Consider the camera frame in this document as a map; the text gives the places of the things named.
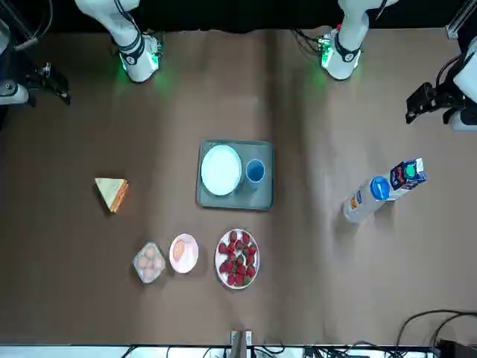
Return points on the clear bottle blue cap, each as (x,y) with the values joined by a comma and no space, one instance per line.
(363,201)

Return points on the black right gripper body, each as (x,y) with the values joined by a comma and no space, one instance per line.
(39,79)

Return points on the blue white milk carton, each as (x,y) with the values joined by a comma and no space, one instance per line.
(408,175)

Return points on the aluminium camera post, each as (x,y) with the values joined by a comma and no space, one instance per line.
(240,343)

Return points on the blue cup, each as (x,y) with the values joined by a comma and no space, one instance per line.
(255,171)

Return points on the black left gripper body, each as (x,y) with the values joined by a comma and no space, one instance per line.
(445,100)

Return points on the pale round plate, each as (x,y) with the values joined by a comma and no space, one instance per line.
(220,169)

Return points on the white strawberry plate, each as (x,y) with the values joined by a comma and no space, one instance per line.
(217,259)

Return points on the brown egg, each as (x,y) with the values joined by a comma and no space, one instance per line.
(179,250)
(150,253)
(142,263)
(149,274)
(158,263)

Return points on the clear plastic egg box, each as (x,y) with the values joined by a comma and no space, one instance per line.
(150,264)

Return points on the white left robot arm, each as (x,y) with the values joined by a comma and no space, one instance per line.
(344,44)

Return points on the pale pink bowl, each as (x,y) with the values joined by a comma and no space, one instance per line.
(190,257)

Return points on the triangular sandwich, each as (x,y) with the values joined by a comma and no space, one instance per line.
(112,194)

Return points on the red strawberries pile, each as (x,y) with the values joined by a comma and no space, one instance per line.
(238,268)

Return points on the black box red logo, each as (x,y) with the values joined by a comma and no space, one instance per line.
(458,350)

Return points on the grey rectangular tray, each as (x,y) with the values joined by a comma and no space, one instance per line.
(261,201)

